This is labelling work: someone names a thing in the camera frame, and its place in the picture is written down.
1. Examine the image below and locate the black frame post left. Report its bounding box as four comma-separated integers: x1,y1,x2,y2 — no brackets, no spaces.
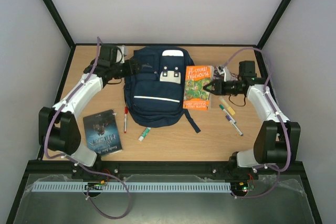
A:
42,0,75,47

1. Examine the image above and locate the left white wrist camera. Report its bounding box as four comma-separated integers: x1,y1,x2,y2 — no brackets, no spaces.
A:
116,45,128,63

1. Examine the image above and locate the orange treehouse book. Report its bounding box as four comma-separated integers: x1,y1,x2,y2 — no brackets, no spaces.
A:
183,65,213,111

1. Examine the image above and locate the green white glue stick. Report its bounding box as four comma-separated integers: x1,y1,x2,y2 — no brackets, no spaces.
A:
138,127,151,142

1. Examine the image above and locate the yellow highlighter pen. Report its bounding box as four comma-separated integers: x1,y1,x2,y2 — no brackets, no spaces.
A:
218,96,236,115

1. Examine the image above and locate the black frame post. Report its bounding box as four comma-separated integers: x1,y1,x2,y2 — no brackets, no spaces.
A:
257,0,292,49
42,0,75,47

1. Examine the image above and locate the dark Wuthering Heights book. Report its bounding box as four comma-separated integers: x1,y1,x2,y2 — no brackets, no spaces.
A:
83,110,123,156

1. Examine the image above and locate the pink purple paperback book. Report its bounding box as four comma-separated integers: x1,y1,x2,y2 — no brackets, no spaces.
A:
213,66,231,81

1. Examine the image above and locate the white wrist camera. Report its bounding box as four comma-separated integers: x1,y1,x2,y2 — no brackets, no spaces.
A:
218,67,231,81
116,45,128,63

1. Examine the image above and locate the green capped marker pen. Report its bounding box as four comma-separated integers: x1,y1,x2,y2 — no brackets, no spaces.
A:
219,104,236,124

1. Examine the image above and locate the black frame post right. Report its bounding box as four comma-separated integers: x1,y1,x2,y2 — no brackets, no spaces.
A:
257,0,292,49

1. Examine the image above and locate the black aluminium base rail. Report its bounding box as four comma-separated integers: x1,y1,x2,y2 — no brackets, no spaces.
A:
26,159,305,182

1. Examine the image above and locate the light blue slotted cable duct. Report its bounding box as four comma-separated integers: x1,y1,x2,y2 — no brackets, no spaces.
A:
31,182,231,193

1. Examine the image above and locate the navy blue student backpack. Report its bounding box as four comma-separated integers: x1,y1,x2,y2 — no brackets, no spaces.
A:
124,46,201,133

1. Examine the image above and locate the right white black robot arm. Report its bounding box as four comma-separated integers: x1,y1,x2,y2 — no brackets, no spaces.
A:
203,61,301,178

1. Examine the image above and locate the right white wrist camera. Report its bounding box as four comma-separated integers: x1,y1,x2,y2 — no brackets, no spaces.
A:
218,67,231,81

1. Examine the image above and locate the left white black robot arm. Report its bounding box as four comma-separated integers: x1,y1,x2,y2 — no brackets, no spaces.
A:
38,58,142,167

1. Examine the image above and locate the red marker pen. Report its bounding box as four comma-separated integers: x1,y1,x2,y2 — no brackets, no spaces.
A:
123,106,128,133

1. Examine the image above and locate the purple capped marker pen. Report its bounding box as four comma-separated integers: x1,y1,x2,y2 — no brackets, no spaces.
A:
225,115,244,136

